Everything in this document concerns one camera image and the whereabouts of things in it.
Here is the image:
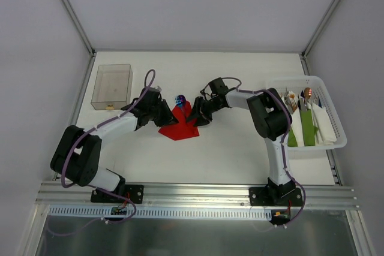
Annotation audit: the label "red paper napkin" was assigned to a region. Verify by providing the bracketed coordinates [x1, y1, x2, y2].
[158, 101, 200, 141]

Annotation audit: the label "iridescent purple spoon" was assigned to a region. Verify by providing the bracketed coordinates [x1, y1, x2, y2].
[178, 95, 187, 106]

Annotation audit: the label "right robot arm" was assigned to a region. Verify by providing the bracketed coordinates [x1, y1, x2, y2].
[186, 77, 296, 206]

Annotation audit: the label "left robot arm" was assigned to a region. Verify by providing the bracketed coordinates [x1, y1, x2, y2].
[50, 88, 178, 202]

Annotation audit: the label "white napkin roll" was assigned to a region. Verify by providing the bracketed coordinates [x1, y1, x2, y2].
[283, 91, 304, 147]

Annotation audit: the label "left green napkin roll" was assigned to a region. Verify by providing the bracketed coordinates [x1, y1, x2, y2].
[287, 128, 298, 147]

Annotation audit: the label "right white napkin rolls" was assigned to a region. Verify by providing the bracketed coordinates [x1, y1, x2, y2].
[311, 103, 337, 146]

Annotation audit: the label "clear plastic box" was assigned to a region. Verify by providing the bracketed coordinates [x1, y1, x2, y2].
[91, 64, 133, 110]

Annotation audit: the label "white plastic basket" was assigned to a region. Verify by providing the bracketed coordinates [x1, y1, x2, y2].
[266, 76, 347, 151]

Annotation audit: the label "copper spoon in basket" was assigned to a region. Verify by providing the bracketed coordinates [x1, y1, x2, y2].
[304, 87, 313, 102]

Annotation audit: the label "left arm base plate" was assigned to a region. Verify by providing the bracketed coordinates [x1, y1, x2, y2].
[90, 184, 145, 204]

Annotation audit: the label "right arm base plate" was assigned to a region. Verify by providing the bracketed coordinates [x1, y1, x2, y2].
[248, 186, 303, 207]

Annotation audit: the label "white slotted cable duct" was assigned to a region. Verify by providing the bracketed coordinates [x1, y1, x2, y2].
[48, 205, 272, 221]

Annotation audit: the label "aluminium front rail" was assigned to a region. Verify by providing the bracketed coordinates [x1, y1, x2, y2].
[35, 181, 361, 210]

